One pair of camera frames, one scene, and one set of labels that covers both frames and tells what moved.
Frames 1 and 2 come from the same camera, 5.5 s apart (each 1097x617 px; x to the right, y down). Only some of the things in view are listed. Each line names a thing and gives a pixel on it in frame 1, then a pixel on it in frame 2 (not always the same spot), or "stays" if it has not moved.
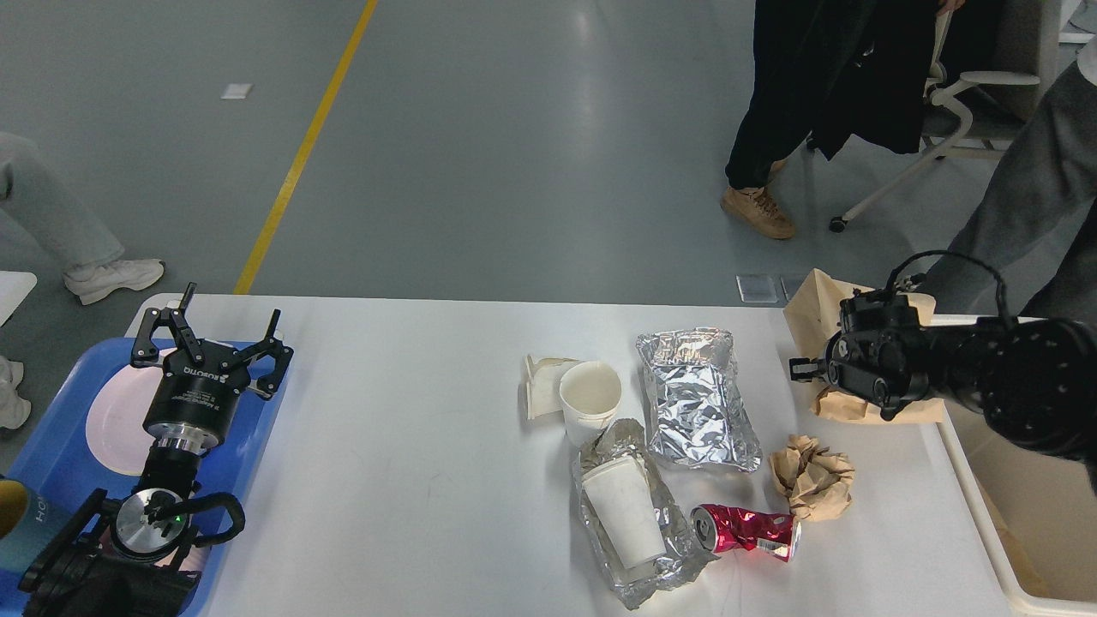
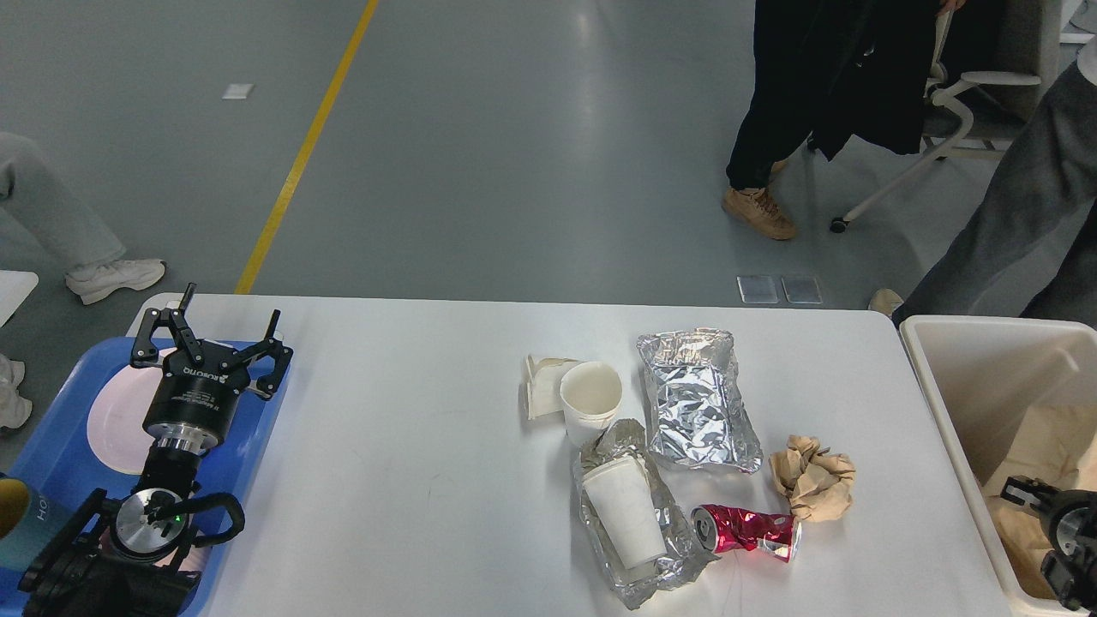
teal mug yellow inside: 29,521 stays
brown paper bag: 813,314 → 1058,447
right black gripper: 842,360 → 1070,524
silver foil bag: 697,413 stays
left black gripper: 193,405 stays
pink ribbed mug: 190,558 stays
